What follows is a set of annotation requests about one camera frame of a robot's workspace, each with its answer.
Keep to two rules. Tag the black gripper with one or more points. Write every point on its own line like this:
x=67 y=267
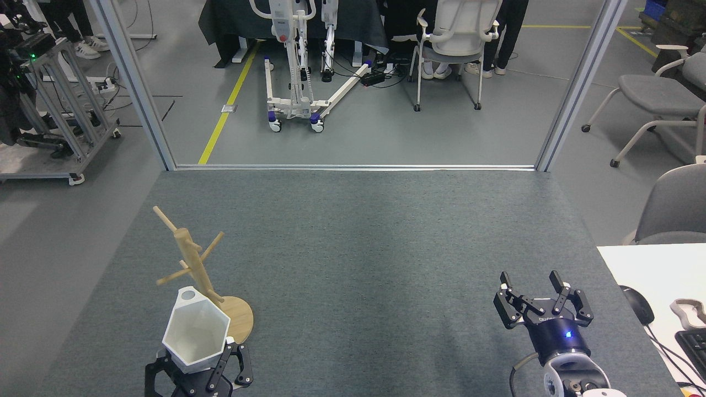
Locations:
x=560 y=336
x=193 y=387

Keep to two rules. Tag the white hexagonal cup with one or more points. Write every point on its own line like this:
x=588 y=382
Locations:
x=193 y=331

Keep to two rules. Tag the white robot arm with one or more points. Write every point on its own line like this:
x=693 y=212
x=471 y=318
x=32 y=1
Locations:
x=573 y=372

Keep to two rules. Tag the wooden cup rack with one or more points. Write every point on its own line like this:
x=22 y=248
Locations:
x=190 y=253

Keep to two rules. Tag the black computer mouse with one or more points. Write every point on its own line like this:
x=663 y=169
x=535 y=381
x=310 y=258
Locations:
x=638 y=304

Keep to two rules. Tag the white desk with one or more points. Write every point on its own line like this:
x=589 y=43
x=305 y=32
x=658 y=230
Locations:
x=656 y=270

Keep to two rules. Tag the white grey handheld device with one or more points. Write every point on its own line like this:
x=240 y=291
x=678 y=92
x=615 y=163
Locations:
x=686 y=314

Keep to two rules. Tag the black keyboard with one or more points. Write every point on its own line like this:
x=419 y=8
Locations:
x=696 y=353

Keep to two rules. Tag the grey chair backrest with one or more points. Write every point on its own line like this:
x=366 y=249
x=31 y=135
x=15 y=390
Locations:
x=675 y=204

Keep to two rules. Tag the grey chair with armrest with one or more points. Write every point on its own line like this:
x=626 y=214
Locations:
x=656 y=94

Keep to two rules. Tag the metal floor outlet plate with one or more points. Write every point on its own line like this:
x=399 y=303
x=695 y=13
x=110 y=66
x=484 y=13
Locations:
x=229 y=108

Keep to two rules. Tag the standing person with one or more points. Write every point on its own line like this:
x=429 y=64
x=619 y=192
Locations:
x=507 y=27

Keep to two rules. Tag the black power strip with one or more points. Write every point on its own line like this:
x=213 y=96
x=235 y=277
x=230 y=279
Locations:
x=373 y=79

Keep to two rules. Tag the white office chair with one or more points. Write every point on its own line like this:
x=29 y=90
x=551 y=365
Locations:
x=460 y=33

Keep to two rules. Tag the white power strip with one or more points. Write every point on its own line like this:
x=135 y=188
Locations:
x=105 y=84

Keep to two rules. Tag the seated person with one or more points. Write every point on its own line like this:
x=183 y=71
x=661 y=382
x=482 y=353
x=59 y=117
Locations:
x=402 y=22

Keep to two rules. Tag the blue bin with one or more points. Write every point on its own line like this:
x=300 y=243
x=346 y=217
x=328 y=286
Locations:
x=655 y=7

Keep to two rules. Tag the white wheeled stand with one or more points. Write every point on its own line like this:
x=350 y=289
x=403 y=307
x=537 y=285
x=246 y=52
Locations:
x=287 y=55

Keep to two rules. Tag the person in white shoes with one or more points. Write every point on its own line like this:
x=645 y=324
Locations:
x=83 y=47

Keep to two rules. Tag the black table cloth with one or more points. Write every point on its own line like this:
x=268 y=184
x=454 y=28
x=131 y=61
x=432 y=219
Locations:
x=231 y=22

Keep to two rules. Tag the narrow white stand column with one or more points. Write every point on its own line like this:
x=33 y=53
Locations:
x=329 y=33

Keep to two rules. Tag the silver frame post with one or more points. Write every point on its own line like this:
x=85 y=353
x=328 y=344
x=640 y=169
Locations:
x=579 y=88
x=135 y=82

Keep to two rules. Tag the aluminium frame cart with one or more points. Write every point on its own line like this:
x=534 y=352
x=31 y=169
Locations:
x=66 y=110

